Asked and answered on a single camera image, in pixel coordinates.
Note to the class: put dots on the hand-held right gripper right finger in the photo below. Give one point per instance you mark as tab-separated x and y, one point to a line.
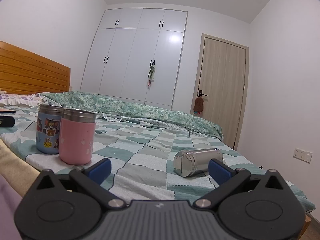
218	171

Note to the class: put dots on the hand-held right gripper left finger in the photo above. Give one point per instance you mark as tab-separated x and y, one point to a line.
101	170

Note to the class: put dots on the silver steel cup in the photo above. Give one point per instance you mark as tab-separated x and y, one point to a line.
195	161

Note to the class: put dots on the pink steel cup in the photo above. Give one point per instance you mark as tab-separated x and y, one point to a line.
77	137

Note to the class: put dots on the blue cartoon steel cup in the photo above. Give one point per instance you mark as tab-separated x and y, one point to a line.
48	131

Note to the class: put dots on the checkered bed sheet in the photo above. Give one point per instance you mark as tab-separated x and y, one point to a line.
150	155

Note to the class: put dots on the green floral quilt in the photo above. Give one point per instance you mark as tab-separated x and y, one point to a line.
140	111

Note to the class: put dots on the beige wooden door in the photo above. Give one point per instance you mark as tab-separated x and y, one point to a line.
222	92

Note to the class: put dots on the black box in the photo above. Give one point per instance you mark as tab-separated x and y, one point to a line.
6	121

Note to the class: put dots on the floral pillow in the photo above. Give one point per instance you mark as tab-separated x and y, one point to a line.
17	99

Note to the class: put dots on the thin book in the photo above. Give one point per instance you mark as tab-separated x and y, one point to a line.
6	110

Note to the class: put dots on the white wardrobe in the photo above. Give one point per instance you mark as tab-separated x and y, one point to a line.
135	55

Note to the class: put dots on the wooden headboard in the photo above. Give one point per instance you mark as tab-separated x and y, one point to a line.
30	71

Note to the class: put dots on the white wall socket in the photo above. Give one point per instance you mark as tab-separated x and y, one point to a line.
303	155

